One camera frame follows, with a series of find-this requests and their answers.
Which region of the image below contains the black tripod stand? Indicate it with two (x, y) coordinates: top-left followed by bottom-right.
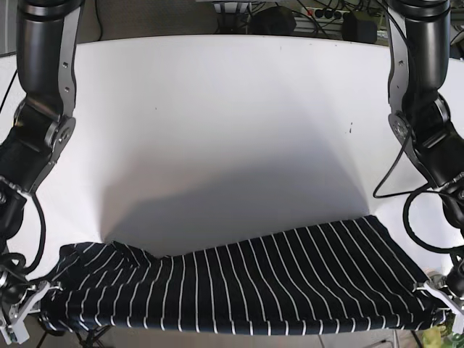
(36, 325), (112, 348)

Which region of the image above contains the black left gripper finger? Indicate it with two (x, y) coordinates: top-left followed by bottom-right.
(413, 279), (463, 316)

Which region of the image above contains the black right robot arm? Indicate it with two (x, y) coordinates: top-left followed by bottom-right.
(1, 1), (84, 344)

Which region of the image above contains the potted green plant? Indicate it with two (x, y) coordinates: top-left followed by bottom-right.
(420, 271), (464, 348)

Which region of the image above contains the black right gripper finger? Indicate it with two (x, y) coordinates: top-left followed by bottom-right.
(1, 281), (51, 345)

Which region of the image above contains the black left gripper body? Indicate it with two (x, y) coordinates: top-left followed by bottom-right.
(439, 246), (463, 305)

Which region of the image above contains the navy white striped T-shirt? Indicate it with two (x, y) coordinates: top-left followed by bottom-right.
(40, 215), (446, 336)

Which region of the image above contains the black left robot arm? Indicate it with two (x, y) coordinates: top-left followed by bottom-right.
(379, 1), (463, 312)

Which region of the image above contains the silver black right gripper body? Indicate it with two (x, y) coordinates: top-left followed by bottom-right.
(1, 250), (37, 320)

